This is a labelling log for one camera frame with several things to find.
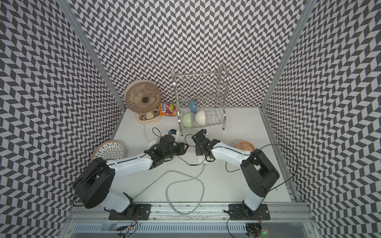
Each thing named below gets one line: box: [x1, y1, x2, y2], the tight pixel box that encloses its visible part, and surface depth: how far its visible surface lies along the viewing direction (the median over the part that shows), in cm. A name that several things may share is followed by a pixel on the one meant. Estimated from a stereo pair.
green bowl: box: [181, 112, 192, 128], surface depth 98 cm
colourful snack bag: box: [158, 102, 178, 117], surface depth 114 cm
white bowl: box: [194, 109, 206, 126], surface depth 99 cm
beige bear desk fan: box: [124, 79, 164, 126], surface depth 100 cm
